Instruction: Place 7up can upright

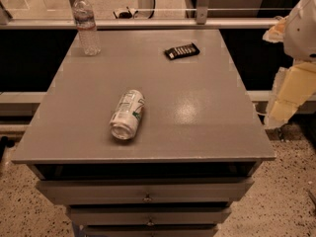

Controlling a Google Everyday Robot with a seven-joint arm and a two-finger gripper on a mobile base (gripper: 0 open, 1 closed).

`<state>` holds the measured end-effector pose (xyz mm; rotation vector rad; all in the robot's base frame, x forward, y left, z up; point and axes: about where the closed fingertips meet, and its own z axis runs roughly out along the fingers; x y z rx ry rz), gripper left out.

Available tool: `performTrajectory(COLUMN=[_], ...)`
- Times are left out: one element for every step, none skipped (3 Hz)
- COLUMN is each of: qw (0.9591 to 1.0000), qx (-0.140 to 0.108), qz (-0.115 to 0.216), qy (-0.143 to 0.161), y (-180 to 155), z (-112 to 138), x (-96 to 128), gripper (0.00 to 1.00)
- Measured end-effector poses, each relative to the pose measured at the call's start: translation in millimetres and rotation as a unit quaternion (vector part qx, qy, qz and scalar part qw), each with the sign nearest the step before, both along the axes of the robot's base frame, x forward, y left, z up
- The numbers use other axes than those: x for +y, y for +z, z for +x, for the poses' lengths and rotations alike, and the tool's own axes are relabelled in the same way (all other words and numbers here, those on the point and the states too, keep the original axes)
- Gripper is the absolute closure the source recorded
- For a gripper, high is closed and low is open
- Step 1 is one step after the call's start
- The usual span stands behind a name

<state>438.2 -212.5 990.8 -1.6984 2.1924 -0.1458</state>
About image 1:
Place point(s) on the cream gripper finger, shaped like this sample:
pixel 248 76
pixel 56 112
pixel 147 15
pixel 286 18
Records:
pixel 291 89
pixel 275 33

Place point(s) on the white green 7up can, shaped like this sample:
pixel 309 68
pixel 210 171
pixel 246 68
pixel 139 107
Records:
pixel 124 122

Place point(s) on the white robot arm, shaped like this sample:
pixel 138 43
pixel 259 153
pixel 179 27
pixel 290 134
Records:
pixel 299 40

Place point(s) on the black snack bar wrapper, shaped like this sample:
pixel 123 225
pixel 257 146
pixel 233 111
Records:
pixel 182 51

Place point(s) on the grey drawer cabinet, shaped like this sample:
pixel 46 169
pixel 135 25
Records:
pixel 198 121

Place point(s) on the black white object behind glass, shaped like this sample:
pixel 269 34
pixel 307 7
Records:
pixel 125 13

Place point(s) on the clear plastic water bottle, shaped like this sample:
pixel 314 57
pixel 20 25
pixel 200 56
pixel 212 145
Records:
pixel 86 26

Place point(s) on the top grey drawer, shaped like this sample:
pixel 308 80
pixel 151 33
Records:
pixel 103 192

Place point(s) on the grey drawer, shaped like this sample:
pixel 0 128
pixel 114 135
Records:
pixel 103 192
pixel 148 215
pixel 154 231

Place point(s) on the bottom grey drawer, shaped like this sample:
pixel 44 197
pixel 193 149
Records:
pixel 154 231

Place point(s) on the middle grey drawer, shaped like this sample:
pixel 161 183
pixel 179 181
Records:
pixel 148 215

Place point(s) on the grey metal window rail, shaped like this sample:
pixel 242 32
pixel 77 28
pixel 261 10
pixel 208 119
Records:
pixel 143 24

